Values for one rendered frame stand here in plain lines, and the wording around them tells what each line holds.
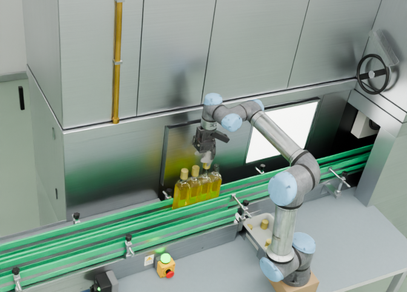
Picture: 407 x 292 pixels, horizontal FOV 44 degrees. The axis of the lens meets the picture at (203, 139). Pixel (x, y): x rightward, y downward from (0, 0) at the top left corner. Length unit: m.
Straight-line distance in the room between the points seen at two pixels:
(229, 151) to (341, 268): 0.80
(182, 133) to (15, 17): 3.05
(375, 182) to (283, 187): 1.15
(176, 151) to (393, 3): 1.28
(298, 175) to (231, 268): 0.74
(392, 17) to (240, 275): 1.46
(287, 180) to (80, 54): 0.90
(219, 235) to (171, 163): 0.42
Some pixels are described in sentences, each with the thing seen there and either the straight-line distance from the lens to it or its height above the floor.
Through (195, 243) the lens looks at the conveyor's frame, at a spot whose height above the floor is 0.83.
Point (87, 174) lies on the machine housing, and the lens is 2.29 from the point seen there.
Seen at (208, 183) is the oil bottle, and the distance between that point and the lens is 2.40.
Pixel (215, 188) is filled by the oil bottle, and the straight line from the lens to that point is 2.45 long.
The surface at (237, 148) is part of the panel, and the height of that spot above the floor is 1.11.
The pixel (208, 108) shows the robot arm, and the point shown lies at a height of 1.50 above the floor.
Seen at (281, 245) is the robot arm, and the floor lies 1.14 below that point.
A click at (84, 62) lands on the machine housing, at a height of 1.69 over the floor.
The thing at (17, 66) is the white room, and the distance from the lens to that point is 5.31.
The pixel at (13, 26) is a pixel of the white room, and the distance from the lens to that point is 5.12.
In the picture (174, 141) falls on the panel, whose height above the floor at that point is 1.24.
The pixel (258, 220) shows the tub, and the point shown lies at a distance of 2.65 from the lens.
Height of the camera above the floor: 2.60
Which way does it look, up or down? 35 degrees down
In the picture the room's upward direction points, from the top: 9 degrees clockwise
